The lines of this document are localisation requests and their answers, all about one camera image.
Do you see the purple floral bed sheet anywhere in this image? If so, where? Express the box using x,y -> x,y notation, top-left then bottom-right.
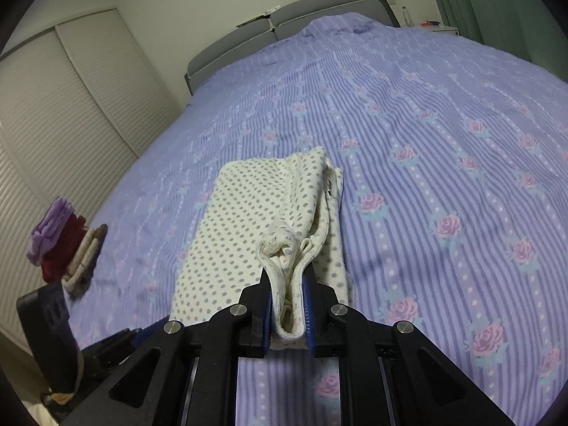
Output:
66,12 -> 568,426

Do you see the folded purple garment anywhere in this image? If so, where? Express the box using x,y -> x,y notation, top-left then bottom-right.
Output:
27,197 -> 74,265

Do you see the folded beige garment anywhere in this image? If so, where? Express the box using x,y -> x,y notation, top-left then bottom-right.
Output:
61,228 -> 101,294

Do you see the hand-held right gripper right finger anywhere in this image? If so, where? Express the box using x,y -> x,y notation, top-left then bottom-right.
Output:
302,274 -> 518,426

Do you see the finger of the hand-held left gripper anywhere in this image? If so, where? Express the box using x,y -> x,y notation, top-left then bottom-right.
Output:
81,327 -> 152,389

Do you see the person's left hand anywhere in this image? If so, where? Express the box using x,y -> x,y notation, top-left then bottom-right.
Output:
42,389 -> 79,407

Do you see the white polka dot garment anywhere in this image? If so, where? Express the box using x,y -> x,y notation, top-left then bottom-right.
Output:
171,146 -> 356,351

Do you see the white louvered wardrobe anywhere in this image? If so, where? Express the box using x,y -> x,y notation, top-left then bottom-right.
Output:
0,7 -> 185,356

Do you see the grey padded bed headboard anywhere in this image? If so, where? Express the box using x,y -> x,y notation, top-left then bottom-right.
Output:
185,0 -> 400,97

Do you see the green curtain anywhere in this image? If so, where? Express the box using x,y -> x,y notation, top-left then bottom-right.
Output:
419,0 -> 568,72

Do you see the folded dark red garment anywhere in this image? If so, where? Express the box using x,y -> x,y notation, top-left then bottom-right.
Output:
42,215 -> 88,284

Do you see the white nightstand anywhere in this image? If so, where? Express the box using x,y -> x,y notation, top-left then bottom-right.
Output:
402,24 -> 460,39

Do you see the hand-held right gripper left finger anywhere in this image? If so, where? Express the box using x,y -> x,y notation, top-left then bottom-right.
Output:
58,273 -> 273,426

